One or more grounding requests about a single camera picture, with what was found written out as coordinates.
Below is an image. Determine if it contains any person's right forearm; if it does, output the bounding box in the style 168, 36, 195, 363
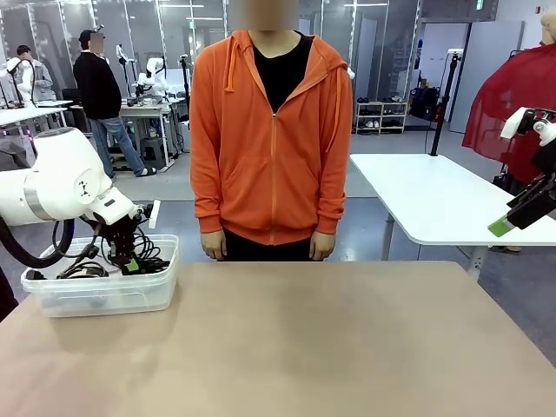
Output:
189, 151, 227, 235

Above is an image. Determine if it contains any white lab desk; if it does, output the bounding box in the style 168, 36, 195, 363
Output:
0, 98, 75, 131

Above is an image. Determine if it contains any black rounded object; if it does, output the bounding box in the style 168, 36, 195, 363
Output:
0, 264, 19, 323

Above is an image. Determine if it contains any thin black USB cable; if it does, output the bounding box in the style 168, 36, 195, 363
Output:
132, 223, 164, 264

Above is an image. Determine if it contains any red cape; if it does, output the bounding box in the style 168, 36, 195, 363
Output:
461, 42, 556, 183

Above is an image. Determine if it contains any clear plastic storage container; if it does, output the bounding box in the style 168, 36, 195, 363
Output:
20, 234, 181, 318

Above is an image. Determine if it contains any grey jacket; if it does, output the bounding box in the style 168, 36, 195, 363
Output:
0, 138, 34, 171

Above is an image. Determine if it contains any person in orange hoodie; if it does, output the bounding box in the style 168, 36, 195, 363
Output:
189, 0, 354, 262

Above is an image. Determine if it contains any person's left hand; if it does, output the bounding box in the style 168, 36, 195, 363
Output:
308, 232, 336, 261

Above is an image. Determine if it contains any black tripod stand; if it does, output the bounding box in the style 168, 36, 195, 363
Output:
428, 50, 462, 157

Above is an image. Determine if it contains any white desk with equipment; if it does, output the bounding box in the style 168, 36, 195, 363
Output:
117, 96, 183, 170

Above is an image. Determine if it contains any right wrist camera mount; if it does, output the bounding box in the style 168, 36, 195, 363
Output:
500, 107, 556, 148

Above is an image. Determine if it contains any person's right hand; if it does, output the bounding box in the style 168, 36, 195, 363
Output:
202, 231, 228, 261

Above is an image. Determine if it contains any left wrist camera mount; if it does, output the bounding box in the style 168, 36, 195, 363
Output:
131, 199, 162, 230

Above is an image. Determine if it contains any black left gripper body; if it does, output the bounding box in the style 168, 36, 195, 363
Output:
89, 215, 142, 251

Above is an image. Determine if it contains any man in grey jacket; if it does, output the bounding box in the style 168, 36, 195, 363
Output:
16, 44, 54, 103

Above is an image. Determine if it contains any person's left forearm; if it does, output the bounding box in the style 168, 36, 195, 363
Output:
313, 151, 351, 235

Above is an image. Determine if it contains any white side table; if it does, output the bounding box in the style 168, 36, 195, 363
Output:
349, 153, 556, 279

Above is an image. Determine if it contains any black power cable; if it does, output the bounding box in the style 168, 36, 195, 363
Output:
24, 242, 109, 281

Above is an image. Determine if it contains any black bags pile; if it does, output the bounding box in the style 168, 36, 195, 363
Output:
409, 85, 445, 122

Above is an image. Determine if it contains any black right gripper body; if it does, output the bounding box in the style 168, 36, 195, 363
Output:
530, 145, 556, 179

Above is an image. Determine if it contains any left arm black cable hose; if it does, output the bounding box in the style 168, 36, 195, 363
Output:
0, 212, 76, 269

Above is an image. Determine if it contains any white shoe rack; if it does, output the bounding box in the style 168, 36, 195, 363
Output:
355, 101, 410, 136

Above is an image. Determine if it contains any black camera stand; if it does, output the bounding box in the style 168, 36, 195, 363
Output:
178, 54, 195, 131

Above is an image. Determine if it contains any dark grey step stool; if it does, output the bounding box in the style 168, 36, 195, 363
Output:
139, 138, 169, 169

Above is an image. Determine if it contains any mannequin head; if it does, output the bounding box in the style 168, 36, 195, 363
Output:
539, 9, 556, 47

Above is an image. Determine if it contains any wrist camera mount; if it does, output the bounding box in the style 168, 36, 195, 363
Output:
131, 199, 162, 230
500, 107, 556, 148

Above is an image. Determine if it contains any man in black sweater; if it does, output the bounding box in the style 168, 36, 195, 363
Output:
72, 29, 158, 178

